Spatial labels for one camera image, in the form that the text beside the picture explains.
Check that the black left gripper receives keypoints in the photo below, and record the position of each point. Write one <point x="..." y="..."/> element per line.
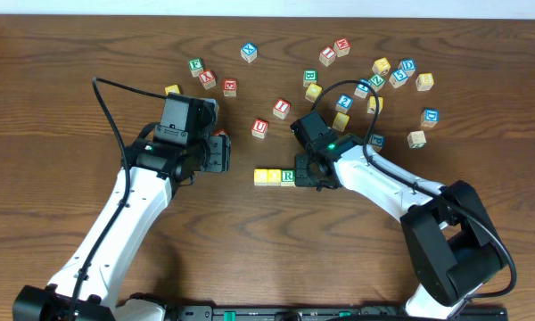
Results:
<point x="219" y="153"/>

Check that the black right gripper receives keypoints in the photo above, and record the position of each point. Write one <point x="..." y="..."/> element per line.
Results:
<point x="304" y="171"/>

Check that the green R block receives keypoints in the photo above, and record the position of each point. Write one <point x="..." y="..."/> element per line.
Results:
<point x="288" y="177"/>

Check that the yellow O block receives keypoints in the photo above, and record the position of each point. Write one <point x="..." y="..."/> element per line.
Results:
<point x="274" y="177"/>

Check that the yellow C block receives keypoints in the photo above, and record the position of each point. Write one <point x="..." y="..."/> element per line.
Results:
<point x="260" y="177"/>

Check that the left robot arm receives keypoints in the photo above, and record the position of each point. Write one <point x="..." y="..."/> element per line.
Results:
<point x="164" y="155"/>

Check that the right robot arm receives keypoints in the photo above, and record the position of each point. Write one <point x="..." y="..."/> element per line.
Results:
<point x="453" y="245"/>

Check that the red A block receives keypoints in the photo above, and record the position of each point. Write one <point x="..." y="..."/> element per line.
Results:
<point x="221" y="132"/>

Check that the red U block centre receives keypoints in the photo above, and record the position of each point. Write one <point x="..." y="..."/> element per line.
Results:
<point x="259" y="128"/>

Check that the red E block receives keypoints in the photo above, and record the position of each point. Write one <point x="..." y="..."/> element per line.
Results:
<point x="230" y="87"/>

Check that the yellow block near R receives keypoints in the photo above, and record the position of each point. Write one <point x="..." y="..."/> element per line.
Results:
<point x="340" y="121"/>

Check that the red X block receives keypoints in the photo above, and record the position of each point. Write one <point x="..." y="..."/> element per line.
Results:
<point x="207" y="79"/>

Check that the red I block centre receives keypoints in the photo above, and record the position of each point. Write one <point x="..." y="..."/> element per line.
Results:
<point x="281" y="108"/>

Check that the red i block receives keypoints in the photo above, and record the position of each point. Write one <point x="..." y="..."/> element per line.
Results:
<point x="327" y="56"/>
<point x="281" y="108"/>

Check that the yellow block far left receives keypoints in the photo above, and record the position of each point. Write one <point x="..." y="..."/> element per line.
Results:
<point x="173" y="89"/>

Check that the blue P block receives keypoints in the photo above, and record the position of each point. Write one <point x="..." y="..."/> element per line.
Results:
<point x="377" y="142"/>

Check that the blue 2 block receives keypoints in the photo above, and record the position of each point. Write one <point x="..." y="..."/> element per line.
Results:
<point x="344" y="103"/>

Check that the green F block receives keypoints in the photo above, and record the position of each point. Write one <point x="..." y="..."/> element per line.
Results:
<point x="196" y="67"/>

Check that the yellow block near B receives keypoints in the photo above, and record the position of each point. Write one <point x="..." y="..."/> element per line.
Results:
<point x="313" y="92"/>

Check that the yellow block mid right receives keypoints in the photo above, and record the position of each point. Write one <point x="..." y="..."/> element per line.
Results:
<point x="375" y="104"/>

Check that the blue X block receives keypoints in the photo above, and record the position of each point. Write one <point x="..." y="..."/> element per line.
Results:
<point x="249" y="52"/>

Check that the green B block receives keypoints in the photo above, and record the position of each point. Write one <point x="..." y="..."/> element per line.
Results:
<point x="309" y="77"/>

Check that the blue T block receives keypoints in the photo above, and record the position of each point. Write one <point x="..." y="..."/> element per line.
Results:
<point x="362" y="88"/>

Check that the plain wooden block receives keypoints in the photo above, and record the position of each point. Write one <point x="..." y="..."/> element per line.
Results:
<point x="416" y="139"/>

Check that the green Z block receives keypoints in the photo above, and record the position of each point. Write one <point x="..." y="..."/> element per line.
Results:
<point x="376" y="82"/>

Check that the red I block top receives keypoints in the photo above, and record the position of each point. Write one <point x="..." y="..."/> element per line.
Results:
<point x="327" y="56"/>

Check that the yellow block top right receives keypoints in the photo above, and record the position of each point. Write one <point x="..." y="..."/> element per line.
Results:
<point x="381" y="66"/>

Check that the red W block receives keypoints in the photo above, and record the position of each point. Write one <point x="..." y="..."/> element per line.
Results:
<point x="341" y="46"/>

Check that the blue 5 block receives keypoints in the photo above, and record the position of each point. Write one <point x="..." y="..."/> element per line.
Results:
<point x="398" y="78"/>

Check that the blue D block right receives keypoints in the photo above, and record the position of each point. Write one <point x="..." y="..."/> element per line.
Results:
<point x="429" y="118"/>

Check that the blue d block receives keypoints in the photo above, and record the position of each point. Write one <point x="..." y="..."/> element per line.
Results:
<point x="429" y="118"/>
<point x="408" y="66"/>

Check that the blue D block top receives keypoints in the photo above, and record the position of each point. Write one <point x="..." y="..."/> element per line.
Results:
<point x="408" y="66"/>

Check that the yellow 8 block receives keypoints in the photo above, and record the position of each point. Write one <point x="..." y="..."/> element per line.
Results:
<point x="424" y="82"/>

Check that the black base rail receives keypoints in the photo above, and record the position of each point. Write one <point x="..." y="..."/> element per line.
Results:
<point x="294" y="313"/>

